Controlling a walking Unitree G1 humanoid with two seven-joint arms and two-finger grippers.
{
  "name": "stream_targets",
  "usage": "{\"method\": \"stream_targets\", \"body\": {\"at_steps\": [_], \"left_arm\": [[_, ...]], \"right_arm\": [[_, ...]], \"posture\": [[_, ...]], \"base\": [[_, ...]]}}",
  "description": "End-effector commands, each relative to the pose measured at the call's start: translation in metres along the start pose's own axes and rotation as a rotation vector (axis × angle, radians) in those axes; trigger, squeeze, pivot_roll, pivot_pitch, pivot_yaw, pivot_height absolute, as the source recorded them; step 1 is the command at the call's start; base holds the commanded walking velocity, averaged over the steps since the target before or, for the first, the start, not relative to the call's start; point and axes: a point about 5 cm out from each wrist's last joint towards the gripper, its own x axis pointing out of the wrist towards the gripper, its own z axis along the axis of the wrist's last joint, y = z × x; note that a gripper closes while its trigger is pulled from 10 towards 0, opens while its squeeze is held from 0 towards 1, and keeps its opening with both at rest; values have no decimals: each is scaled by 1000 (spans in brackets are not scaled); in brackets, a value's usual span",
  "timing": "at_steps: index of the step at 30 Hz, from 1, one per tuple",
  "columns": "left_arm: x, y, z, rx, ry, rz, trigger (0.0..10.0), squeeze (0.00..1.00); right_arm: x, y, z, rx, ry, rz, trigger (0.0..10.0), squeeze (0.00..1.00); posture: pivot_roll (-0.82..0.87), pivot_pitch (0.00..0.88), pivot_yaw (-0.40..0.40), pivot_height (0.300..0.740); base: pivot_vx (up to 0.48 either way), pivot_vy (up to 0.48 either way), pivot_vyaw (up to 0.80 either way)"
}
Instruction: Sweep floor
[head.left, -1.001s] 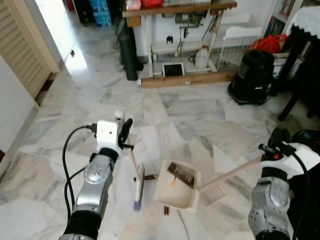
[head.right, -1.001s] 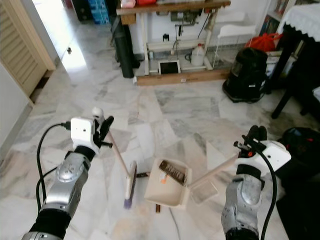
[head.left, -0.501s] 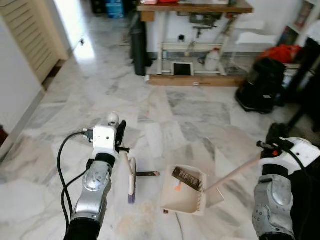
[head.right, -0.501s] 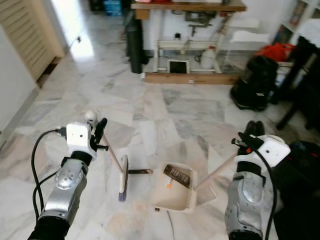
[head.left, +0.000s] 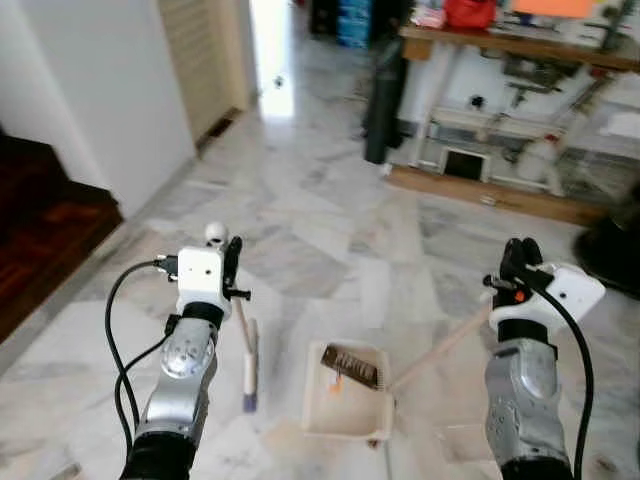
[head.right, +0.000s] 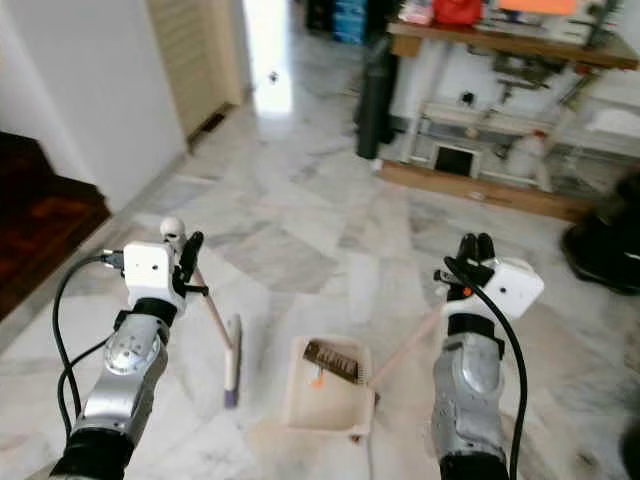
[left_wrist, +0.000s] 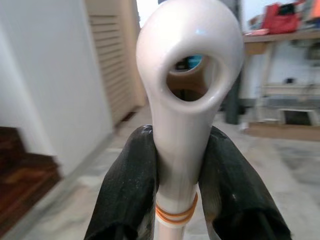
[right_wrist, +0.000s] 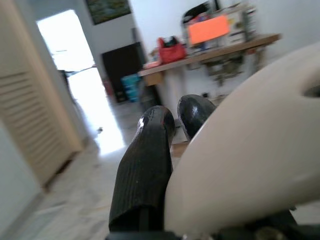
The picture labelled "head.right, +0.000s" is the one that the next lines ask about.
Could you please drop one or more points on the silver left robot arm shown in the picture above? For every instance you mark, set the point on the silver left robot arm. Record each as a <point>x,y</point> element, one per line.
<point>128,370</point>

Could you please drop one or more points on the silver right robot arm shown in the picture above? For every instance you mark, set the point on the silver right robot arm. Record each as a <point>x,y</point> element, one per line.
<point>468,395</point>

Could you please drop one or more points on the wooden base plank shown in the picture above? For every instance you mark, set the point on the wooden base plank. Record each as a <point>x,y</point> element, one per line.
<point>480,190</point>

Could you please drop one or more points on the white box with black panel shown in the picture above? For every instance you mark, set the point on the white box with black panel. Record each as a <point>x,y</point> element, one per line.
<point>456,160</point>

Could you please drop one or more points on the white plastic bottle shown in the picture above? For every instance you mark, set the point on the white plastic bottle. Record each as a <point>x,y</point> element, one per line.
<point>528,160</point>

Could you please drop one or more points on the bulky black object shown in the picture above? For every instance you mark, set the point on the bulky black object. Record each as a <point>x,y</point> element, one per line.
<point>605,245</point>

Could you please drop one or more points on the dark wooden stair step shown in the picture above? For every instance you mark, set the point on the dark wooden stair step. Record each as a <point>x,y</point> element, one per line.
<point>45,225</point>

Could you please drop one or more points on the small orange scrap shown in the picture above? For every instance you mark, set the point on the small orange scrap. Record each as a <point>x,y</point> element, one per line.
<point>318,378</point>

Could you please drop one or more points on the tall black cylinder bag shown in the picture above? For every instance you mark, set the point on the tall black cylinder bag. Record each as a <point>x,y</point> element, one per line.
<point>376,100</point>

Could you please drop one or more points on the beige louvred door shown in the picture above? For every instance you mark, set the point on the beige louvred door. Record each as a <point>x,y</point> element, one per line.
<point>192,60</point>

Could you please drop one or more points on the wooden workbench table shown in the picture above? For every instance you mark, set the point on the wooden workbench table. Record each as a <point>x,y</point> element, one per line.
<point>510,44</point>

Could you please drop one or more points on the red bag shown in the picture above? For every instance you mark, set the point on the red bag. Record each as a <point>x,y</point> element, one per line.
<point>457,10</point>

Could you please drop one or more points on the flat orange item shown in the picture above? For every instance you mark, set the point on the flat orange item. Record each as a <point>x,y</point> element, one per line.
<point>538,5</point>

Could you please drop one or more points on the blue box stack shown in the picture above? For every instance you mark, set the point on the blue box stack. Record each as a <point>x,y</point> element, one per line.
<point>349,20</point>

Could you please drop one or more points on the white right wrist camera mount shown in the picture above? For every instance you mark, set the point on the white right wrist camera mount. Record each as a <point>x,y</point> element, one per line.
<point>510,285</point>

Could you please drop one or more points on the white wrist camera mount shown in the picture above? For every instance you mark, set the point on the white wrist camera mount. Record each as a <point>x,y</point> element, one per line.
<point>510,285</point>
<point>148,268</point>

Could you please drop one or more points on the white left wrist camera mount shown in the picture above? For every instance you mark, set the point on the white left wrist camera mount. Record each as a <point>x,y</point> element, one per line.
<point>148,268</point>

